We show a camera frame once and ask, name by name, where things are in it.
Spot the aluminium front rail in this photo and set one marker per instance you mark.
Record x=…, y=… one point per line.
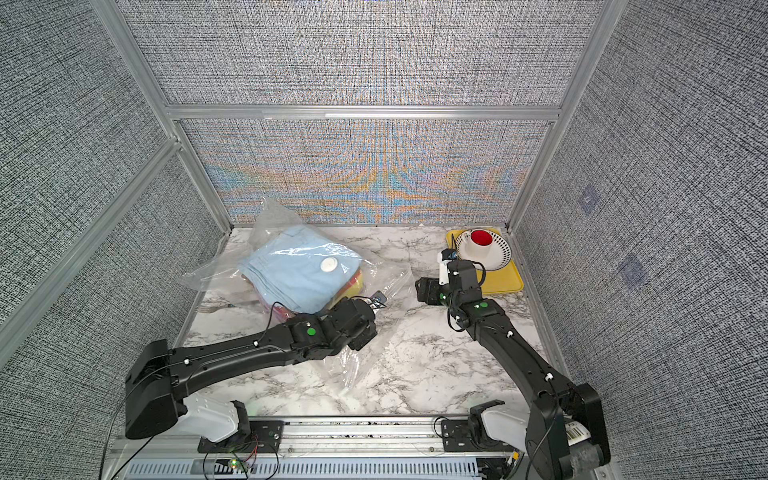
x=339, y=435

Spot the white patterned saucer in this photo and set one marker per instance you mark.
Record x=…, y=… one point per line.
x=499, y=256

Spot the white cup red inside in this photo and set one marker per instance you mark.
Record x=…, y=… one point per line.
x=476, y=244

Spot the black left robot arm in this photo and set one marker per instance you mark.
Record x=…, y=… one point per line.
x=162, y=384

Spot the red folded garment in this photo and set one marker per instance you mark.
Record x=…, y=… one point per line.
x=283, y=313

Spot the white vacuum bag valve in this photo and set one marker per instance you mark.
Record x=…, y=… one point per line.
x=329, y=264

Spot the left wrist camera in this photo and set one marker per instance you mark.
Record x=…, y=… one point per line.
x=378, y=300

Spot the yellow plastic tray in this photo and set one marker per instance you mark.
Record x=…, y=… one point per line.
x=505, y=281

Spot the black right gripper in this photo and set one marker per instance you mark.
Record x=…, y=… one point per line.
x=423, y=290

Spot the clear plastic vacuum bag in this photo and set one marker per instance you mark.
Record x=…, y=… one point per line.
x=390, y=277

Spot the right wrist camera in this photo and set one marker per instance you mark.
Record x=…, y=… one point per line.
x=444, y=258

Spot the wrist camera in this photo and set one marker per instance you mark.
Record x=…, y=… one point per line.
x=378, y=300
x=444, y=258

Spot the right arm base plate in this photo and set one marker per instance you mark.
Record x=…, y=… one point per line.
x=458, y=436

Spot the light blue trousers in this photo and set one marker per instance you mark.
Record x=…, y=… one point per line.
x=287, y=269

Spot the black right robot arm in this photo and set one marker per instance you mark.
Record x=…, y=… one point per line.
x=565, y=434

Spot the yellow folded garment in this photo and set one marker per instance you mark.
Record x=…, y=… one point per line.
x=351, y=288

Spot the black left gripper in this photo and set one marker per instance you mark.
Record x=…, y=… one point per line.
x=365, y=337

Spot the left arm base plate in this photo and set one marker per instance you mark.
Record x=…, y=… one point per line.
x=264, y=435

